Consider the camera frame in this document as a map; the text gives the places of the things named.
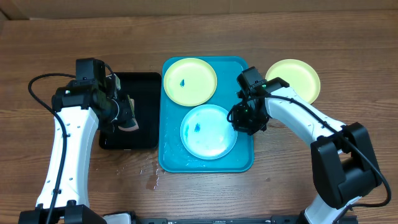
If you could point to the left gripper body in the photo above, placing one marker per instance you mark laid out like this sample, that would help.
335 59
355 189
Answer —
110 117

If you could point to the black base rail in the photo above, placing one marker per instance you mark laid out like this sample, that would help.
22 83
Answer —
217 221

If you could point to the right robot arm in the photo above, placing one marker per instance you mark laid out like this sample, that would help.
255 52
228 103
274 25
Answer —
344 165

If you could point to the light blue plate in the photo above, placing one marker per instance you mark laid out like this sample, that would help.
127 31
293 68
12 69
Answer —
206 133

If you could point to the teal plastic tray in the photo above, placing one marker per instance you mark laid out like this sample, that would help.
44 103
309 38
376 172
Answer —
173 156

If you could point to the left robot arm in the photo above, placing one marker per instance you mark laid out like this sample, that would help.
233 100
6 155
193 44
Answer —
80 109

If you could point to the yellow-green plate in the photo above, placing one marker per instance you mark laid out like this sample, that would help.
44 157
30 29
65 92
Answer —
190 82
299 75

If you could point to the dark wet sponge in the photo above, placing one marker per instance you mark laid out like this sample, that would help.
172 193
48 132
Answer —
132 124

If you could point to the black plastic tray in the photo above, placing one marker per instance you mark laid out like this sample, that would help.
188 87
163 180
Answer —
144 88

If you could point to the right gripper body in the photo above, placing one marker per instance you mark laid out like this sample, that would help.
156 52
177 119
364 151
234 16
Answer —
249 120

